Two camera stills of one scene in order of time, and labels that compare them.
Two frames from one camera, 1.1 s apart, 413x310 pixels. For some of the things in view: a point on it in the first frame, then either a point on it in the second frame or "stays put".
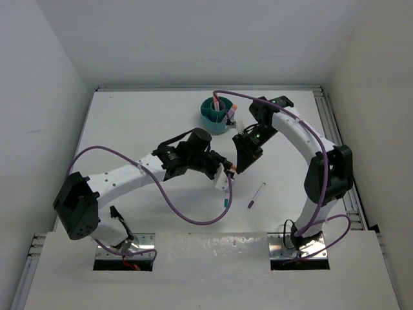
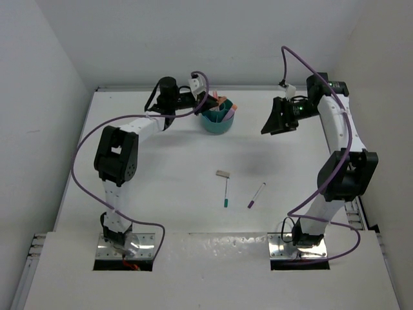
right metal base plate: x=281 y=247 stays put
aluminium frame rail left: x=30 y=268 stays put
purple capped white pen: x=251 y=202 stays put
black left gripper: x=218 y=159 to x=210 y=102
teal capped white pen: x=226 y=199 stays put
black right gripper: x=246 y=154 to x=277 y=123
